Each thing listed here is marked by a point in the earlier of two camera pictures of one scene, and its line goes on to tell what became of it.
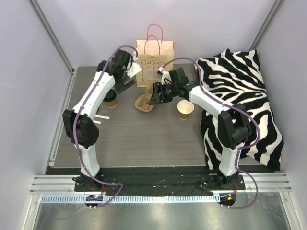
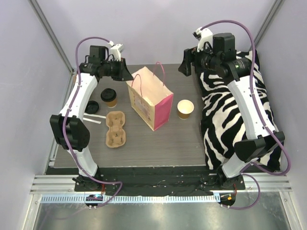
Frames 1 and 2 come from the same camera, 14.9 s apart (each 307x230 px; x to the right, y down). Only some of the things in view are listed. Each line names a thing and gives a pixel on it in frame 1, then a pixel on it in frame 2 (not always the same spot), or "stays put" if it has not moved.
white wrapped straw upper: [102, 117] stays put
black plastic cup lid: [111, 95] stays put
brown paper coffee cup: [184, 108] stays put
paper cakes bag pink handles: [153, 54] → [151, 101]
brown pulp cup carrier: [142, 102] → [115, 136]
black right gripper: [159, 92] → [192, 59]
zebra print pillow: [237, 78] stays put
